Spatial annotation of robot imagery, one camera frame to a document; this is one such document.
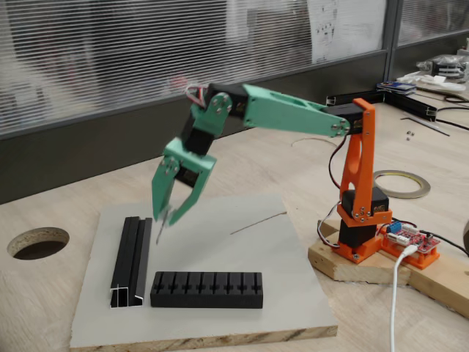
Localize small metal clip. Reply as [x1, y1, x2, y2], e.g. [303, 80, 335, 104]
[155, 208, 171, 246]

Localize black slotted rack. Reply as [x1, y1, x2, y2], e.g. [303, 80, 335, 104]
[149, 271, 264, 309]

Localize grey painted wooden board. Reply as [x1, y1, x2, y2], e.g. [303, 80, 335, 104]
[69, 193, 339, 349]

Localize grey window blinds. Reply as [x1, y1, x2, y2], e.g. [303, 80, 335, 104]
[0, 0, 388, 140]
[397, 0, 469, 47]

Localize wooden block with screws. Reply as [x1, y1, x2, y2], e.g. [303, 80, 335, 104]
[307, 219, 412, 287]

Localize printed paper sheet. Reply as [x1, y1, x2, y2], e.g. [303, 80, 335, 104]
[306, 0, 388, 66]

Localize tape roll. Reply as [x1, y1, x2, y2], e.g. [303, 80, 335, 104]
[373, 169, 432, 201]

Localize blue card stack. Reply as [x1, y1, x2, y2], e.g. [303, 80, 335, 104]
[376, 80, 417, 96]

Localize red controller circuit board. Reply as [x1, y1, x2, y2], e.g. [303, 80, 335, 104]
[384, 219, 443, 256]

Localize black allen key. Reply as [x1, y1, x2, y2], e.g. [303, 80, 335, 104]
[400, 116, 451, 137]

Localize white plastic parts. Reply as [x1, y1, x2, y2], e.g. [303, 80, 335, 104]
[397, 71, 469, 97]

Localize black and white device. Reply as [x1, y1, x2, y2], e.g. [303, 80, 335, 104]
[416, 54, 469, 80]

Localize wrist servo wire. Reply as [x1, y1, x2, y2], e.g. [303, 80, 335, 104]
[185, 83, 210, 109]

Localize black aluminium profile rail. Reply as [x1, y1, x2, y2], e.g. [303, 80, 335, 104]
[109, 216, 153, 311]

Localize base servo wire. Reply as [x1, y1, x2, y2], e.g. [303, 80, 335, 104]
[317, 203, 341, 251]

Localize forearm servo wire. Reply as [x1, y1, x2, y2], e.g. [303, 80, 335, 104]
[328, 134, 353, 191]

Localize black L-shaped frame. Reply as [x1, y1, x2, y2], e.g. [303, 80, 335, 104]
[325, 89, 439, 122]

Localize white USB cable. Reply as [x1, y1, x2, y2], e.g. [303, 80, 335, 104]
[388, 244, 417, 352]

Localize thin black board cable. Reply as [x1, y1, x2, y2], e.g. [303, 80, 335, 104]
[421, 230, 469, 257]

